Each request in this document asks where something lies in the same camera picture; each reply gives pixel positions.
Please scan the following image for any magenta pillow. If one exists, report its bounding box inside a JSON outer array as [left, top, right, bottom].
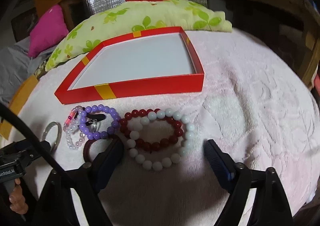
[[28, 5, 69, 58]]

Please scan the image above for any black hair tie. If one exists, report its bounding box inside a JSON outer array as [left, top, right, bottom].
[[83, 112, 107, 126]]

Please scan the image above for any grey bed sheet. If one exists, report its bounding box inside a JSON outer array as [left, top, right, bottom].
[[0, 37, 56, 106]]

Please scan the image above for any wooden bench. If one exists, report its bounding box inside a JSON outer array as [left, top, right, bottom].
[[224, 0, 319, 87]]

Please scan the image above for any white bead bracelet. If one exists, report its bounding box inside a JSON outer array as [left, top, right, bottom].
[[126, 108, 196, 172]]

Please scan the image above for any dark red bead bracelet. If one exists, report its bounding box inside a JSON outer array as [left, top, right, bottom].
[[119, 108, 185, 152]]

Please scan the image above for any pink clear bead bracelet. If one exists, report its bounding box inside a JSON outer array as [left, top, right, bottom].
[[62, 105, 87, 151]]

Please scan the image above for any silver metal bangle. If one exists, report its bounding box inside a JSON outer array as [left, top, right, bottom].
[[41, 122, 62, 153]]

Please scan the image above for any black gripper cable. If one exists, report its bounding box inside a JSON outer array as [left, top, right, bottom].
[[0, 103, 66, 174]]

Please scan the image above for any green clover print pillow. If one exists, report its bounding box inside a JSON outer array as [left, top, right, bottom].
[[45, 0, 232, 71]]

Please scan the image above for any pink fleece blanket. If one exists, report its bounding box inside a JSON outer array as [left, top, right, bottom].
[[0, 26, 317, 226]]

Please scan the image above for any maroon hair tie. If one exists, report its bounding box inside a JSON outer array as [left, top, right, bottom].
[[83, 139, 101, 164]]

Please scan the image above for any orange box lid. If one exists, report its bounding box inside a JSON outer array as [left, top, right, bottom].
[[1, 74, 39, 140]]

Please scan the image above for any person's left hand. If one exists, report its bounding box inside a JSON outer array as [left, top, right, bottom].
[[9, 178, 28, 215]]

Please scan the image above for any purple bead bracelet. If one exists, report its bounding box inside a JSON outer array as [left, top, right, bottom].
[[77, 104, 121, 140]]

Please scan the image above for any red shallow gift box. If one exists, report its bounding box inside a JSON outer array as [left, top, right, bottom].
[[55, 27, 204, 104]]

